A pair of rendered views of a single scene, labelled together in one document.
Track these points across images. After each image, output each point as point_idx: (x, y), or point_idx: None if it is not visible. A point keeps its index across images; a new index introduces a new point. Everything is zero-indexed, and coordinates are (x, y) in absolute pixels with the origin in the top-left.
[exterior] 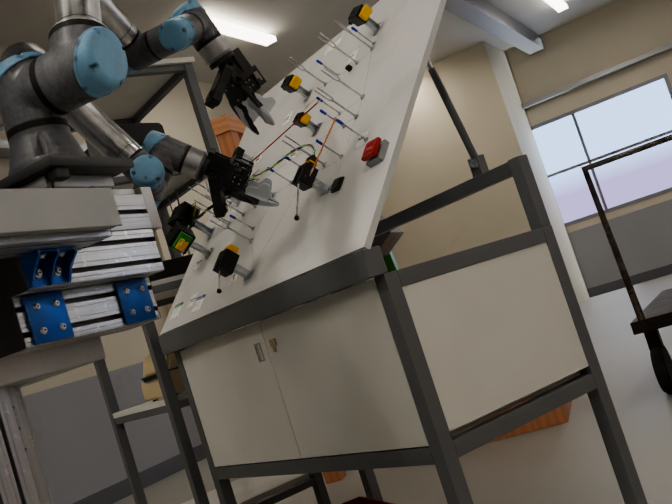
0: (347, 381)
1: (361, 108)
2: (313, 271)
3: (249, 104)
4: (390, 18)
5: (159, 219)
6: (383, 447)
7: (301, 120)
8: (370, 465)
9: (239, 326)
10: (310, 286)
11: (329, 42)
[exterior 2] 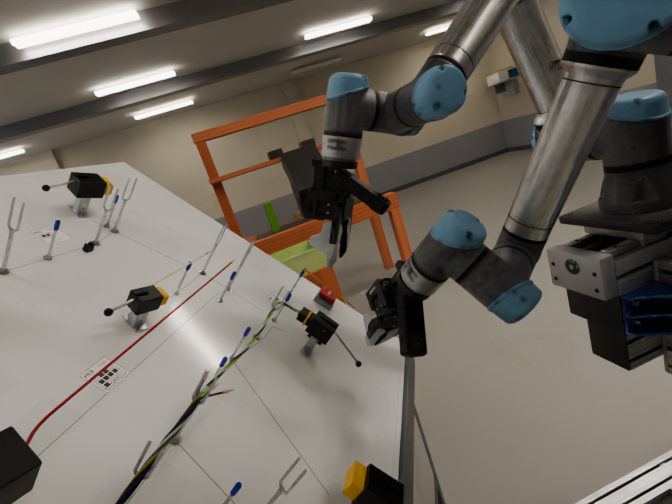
0: (420, 496)
1: (222, 281)
2: (408, 387)
3: (348, 226)
4: (98, 205)
5: (552, 277)
6: None
7: (167, 295)
8: None
9: None
10: (411, 406)
11: None
